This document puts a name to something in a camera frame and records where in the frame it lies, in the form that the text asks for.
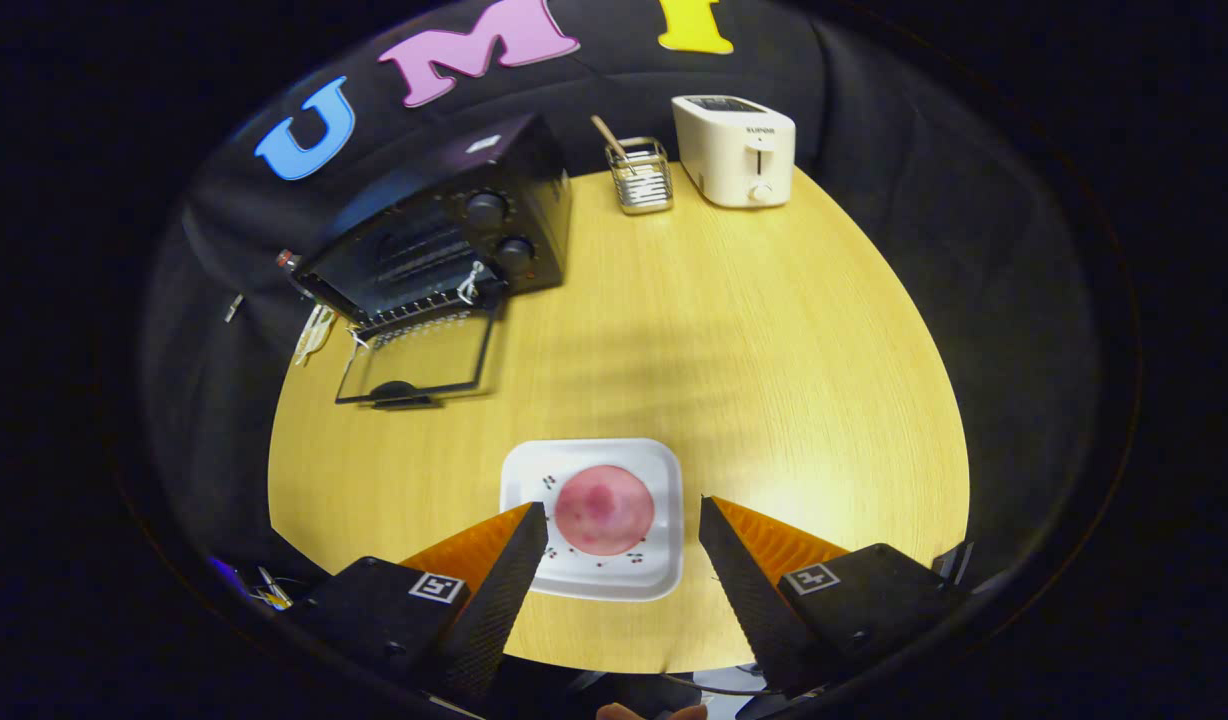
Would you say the white green snack packet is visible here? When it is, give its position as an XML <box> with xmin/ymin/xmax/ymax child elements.
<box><xmin>292</xmin><ymin>303</ymin><xmax>337</xmax><ymax>367</ymax></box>

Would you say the coloured wire bundle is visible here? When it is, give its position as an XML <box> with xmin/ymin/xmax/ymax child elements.
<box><xmin>209</xmin><ymin>555</ymin><xmax>295</xmax><ymax>613</ymax></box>

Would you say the black backdrop cloth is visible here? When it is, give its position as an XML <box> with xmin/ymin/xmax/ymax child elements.
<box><xmin>139</xmin><ymin>0</ymin><xmax>1105</xmax><ymax>601</ymax></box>

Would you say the pink meat slice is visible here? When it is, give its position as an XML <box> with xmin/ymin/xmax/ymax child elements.
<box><xmin>554</xmin><ymin>464</ymin><xmax>657</xmax><ymax>557</ymax></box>

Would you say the white square plate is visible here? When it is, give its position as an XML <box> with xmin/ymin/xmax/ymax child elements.
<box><xmin>500</xmin><ymin>438</ymin><xmax>685</xmax><ymax>603</ymax></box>

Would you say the wooden stick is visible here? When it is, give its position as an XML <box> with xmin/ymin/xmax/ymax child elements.
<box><xmin>590</xmin><ymin>114</ymin><xmax>635</xmax><ymax>171</ymax></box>

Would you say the metal wire oven rack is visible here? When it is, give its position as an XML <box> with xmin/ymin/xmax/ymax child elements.
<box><xmin>354</xmin><ymin>215</ymin><xmax>490</xmax><ymax>331</ymax></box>

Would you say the metal wire utensil holder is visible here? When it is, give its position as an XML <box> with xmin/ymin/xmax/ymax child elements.
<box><xmin>606</xmin><ymin>137</ymin><xmax>675</xmax><ymax>216</ymax></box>

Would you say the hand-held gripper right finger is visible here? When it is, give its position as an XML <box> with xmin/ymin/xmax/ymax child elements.
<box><xmin>699</xmin><ymin>496</ymin><xmax>975</xmax><ymax>699</ymax></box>

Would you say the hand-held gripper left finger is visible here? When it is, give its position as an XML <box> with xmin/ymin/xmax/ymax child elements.
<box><xmin>274</xmin><ymin>502</ymin><xmax>550</xmax><ymax>706</ymax></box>

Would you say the white pop-up toaster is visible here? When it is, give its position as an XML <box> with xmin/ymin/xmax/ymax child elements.
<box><xmin>671</xmin><ymin>94</ymin><xmax>797</xmax><ymax>209</ymax></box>

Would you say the black toaster oven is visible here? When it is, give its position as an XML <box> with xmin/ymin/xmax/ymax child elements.
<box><xmin>292</xmin><ymin>112</ymin><xmax>575</xmax><ymax>411</ymax></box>

